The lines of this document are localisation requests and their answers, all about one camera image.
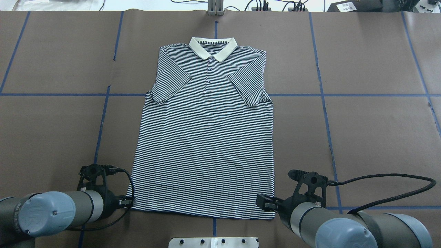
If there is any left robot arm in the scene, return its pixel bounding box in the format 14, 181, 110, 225
0, 189, 136, 248

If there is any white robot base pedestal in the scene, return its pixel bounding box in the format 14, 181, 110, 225
168, 237, 260, 248

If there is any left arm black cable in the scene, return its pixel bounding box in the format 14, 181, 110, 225
71, 165, 135, 231

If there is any navy white striped polo shirt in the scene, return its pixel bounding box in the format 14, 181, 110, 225
127, 37, 275, 220

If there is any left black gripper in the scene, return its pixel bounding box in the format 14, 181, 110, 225
98, 187, 135, 219

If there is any aluminium frame post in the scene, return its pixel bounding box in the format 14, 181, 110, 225
207, 0, 225, 16

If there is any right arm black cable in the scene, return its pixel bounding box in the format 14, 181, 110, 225
327, 174, 437, 212

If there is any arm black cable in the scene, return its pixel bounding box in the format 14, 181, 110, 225
71, 165, 135, 231
327, 174, 437, 212

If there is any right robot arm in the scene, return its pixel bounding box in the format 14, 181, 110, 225
256, 194, 434, 248

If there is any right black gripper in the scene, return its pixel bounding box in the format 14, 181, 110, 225
256, 194, 303, 218

